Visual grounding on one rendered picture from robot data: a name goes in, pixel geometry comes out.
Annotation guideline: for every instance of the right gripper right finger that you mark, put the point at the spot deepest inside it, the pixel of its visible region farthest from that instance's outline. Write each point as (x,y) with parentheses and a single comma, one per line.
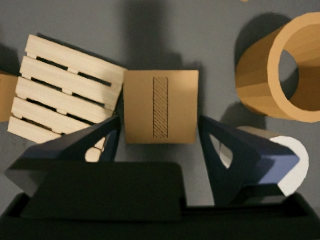
(256,160)

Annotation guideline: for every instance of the small square wooden pallet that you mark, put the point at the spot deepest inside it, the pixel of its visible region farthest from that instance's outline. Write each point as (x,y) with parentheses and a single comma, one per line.
(28,117)

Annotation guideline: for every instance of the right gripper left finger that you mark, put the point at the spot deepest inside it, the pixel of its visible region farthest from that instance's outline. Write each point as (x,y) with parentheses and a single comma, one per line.
(75,145)

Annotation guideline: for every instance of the white tape roll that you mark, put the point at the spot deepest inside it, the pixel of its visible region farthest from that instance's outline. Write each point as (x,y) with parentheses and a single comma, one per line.
(294,179)

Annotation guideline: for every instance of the tan cardboard carton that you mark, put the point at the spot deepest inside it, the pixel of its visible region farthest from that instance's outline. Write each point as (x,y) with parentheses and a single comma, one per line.
(8,83)
(160,107)

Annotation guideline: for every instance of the tan hollow tube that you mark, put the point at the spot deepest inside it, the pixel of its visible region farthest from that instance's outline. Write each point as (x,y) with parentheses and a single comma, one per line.
(257,81)

